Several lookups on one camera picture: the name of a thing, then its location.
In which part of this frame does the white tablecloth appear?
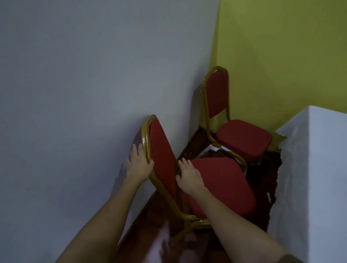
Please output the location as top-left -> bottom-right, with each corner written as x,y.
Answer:
267,105 -> 347,263

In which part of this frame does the person's right forearm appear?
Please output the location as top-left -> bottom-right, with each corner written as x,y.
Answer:
189,187 -> 307,263

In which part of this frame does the red padded gold-frame chair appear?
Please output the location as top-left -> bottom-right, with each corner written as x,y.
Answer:
140,114 -> 257,246
202,66 -> 274,174

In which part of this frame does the person's left hand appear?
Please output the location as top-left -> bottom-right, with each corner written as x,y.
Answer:
127,143 -> 155,185

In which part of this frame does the person's left forearm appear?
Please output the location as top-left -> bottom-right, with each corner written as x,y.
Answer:
55,177 -> 148,263

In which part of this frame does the person's right hand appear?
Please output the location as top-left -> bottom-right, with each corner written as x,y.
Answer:
175,158 -> 208,197

